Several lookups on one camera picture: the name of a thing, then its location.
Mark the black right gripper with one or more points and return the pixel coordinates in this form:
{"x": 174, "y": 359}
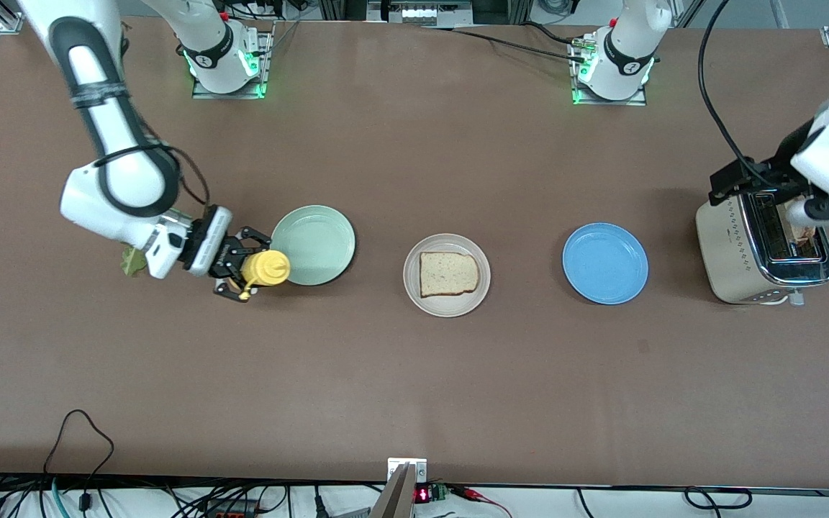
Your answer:
{"x": 229, "y": 255}

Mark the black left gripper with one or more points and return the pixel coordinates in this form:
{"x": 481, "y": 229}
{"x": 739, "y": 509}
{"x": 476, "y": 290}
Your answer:
{"x": 781, "y": 175}

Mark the yellow squeeze sauce bottle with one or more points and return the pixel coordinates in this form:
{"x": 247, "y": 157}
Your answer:
{"x": 267, "y": 267}

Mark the brown crust bread slice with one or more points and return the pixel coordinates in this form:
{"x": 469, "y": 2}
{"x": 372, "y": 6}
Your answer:
{"x": 447, "y": 275}
{"x": 803, "y": 229}

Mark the green lettuce leaf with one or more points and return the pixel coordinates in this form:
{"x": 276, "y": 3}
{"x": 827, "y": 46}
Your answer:
{"x": 132, "y": 265}

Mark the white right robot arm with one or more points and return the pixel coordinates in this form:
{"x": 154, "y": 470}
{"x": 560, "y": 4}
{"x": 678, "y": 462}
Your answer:
{"x": 127, "y": 187}

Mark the mint green plate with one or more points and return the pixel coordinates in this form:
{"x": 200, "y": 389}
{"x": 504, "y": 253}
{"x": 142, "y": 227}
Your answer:
{"x": 317, "y": 241}

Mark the blue plate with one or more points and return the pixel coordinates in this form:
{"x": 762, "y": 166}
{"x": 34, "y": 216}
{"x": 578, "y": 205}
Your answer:
{"x": 605, "y": 263}

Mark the beige plate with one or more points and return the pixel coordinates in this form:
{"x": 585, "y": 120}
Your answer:
{"x": 447, "y": 308}

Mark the beige metal toaster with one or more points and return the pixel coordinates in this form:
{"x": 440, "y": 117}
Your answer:
{"x": 724, "y": 252}

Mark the red display electronics module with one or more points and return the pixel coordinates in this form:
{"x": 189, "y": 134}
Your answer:
{"x": 423, "y": 495}

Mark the white power strip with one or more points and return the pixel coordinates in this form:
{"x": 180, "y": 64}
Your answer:
{"x": 422, "y": 13}

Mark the red clip lead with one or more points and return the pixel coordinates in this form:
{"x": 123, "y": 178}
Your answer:
{"x": 476, "y": 493}

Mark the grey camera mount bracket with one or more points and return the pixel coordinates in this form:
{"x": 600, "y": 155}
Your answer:
{"x": 407, "y": 471}

